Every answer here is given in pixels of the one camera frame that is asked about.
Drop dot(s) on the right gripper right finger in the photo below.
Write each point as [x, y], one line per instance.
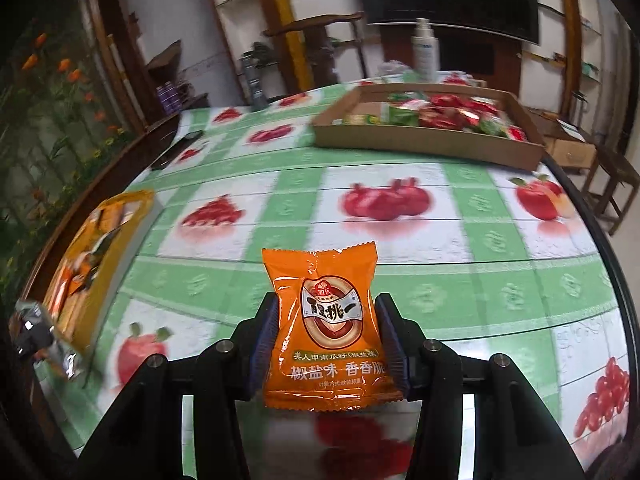
[425, 370]

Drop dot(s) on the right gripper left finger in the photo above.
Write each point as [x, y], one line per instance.
[229, 371]

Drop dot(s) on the orange seed snack bag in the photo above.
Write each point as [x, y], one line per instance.
[328, 354]

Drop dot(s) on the silver foil snack bag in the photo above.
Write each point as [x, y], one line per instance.
[35, 338]

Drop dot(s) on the green fruit tablecloth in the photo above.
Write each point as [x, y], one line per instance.
[487, 259]

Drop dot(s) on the yellow tray box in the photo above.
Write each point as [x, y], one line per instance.
[95, 262]

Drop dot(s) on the black smartphone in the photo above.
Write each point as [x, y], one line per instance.
[175, 150]

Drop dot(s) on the brown cardboard tray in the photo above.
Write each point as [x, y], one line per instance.
[419, 140]

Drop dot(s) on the wooden stool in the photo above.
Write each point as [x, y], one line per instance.
[620, 172]

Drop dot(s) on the red candies in tray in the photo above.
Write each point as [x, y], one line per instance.
[441, 111]

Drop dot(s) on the purple bottles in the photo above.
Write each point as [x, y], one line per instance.
[169, 98]

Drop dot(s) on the grey flashlight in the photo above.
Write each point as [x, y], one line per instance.
[256, 95]

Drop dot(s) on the white spray bottle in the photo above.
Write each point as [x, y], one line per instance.
[425, 51]

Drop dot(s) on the wooden chair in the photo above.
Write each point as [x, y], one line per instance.
[319, 47]

